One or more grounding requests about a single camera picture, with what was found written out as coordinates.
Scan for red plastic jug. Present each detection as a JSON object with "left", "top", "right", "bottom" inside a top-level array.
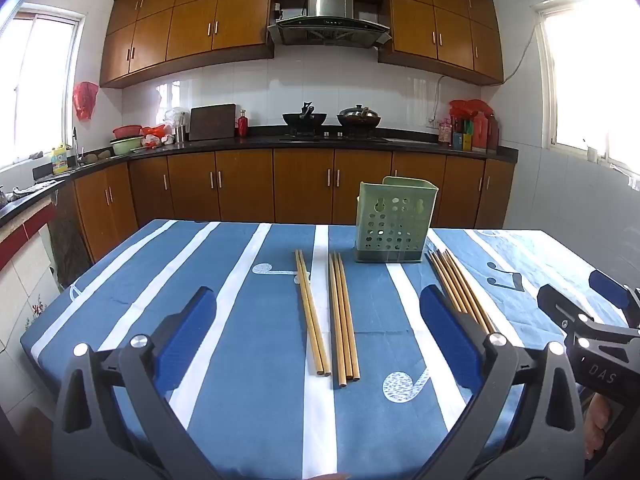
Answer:
[{"left": 471, "top": 111, "right": 489, "bottom": 153}]

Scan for dark cutting board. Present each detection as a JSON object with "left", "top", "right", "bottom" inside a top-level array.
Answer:
[{"left": 188, "top": 103, "right": 237, "bottom": 141}]

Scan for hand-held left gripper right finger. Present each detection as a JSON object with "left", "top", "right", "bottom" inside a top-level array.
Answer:
[{"left": 415, "top": 284, "right": 587, "bottom": 480}]

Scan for green basin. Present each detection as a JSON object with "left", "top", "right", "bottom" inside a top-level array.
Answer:
[{"left": 110, "top": 136, "right": 144, "bottom": 156}]

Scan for dark pot with lid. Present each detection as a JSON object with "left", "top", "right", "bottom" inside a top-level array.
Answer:
[{"left": 336, "top": 104, "right": 382, "bottom": 128}]

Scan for black kitchen countertop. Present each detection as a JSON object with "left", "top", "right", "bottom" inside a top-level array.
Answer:
[{"left": 0, "top": 132, "right": 519, "bottom": 228}]

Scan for red and white bags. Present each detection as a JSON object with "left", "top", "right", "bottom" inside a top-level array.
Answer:
[{"left": 140, "top": 124, "right": 174, "bottom": 149}]

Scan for black gas stove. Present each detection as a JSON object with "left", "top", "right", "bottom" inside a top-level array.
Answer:
[{"left": 279, "top": 130, "right": 390, "bottom": 142}]

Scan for wooden wall cabinet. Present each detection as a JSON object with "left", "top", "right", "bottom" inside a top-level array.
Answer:
[
  {"left": 99, "top": 0, "right": 275, "bottom": 90},
  {"left": 378, "top": 0, "right": 505, "bottom": 87}
]

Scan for black wok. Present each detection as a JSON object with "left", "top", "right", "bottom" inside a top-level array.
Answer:
[{"left": 282, "top": 101, "right": 329, "bottom": 127}]

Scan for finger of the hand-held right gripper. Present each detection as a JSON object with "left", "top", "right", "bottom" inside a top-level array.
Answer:
[
  {"left": 537, "top": 284, "right": 592, "bottom": 334},
  {"left": 589, "top": 269, "right": 640, "bottom": 328}
]

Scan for wooden base cabinets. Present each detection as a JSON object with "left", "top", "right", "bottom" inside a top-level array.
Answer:
[{"left": 50, "top": 147, "right": 516, "bottom": 266}]

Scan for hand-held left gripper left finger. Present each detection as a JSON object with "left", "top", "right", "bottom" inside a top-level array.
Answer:
[{"left": 52, "top": 286, "right": 221, "bottom": 480}]

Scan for window with white frame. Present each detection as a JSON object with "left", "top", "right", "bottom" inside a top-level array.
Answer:
[
  {"left": 530, "top": 0, "right": 640, "bottom": 171},
  {"left": 0, "top": 4, "right": 87, "bottom": 171}
]

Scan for green perforated utensil holder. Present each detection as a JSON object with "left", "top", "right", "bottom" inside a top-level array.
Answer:
[{"left": 355, "top": 176, "right": 439, "bottom": 264}]

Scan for hanging red plastic bag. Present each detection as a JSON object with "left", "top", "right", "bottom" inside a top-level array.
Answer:
[{"left": 73, "top": 81, "right": 99, "bottom": 122}]

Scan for steel range hood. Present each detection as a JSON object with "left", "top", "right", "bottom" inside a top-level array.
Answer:
[{"left": 266, "top": 0, "right": 392, "bottom": 51}]

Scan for white wall cable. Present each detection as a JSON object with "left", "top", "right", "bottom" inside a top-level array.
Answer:
[{"left": 433, "top": 7, "right": 547, "bottom": 122}]

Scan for person's right hand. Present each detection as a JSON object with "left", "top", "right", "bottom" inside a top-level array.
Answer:
[{"left": 582, "top": 392, "right": 614, "bottom": 461}]

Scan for grey rag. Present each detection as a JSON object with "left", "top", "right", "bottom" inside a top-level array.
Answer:
[{"left": 12, "top": 182, "right": 51, "bottom": 199}]

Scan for blue white striped tablecloth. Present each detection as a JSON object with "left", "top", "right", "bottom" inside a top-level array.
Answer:
[{"left": 20, "top": 219, "right": 640, "bottom": 480}]

